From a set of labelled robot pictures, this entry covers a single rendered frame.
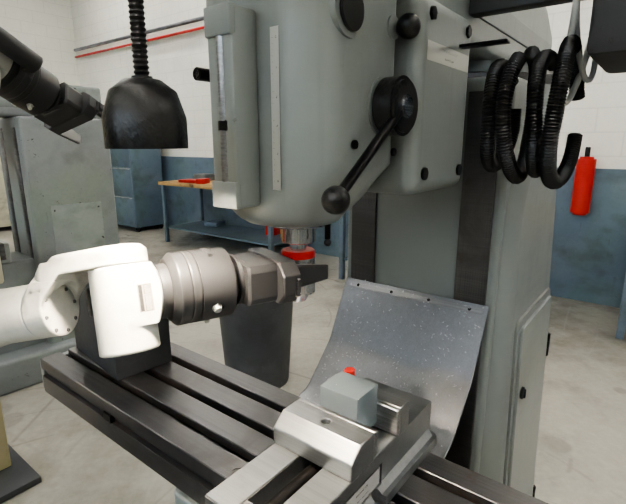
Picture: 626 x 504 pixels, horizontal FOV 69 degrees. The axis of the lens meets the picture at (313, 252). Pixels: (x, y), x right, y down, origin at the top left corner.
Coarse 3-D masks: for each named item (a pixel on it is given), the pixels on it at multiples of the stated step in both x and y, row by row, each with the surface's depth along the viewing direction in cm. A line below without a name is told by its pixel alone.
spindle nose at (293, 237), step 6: (282, 234) 62; (288, 234) 61; (294, 234) 60; (300, 234) 60; (306, 234) 61; (312, 234) 61; (282, 240) 62; (288, 240) 61; (294, 240) 61; (300, 240) 61; (306, 240) 61; (312, 240) 62
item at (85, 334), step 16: (80, 304) 98; (80, 320) 99; (160, 320) 95; (80, 336) 101; (160, 336) 95; (96, 352) 96; (144, 352) 93; (160, 352) 96; (112, 368) 91; (128, 368) 91; (144, 368) 94
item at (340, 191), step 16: (384, 80) 54; (400, 80) 54; (384, 96) 53; (400, 96) 54; (416, 96) 57; (384, 112) 53; (400, 112) 54; (416, 112) 57; (384, 128) 52; (400, 128) 55; (368, 160) 50; (352, 176) 48; (336, 192) 46; (336, 208) 46
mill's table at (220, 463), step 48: (48, 384) 100; (96, 384) 89; (144, 384) 89; (192, 384) 89; (240, 384) 89; (144, 432) 77; (192, 432) 74; (240, 432) 74; (192, 480) 70; (432, 480) 65; (480, 480) 64
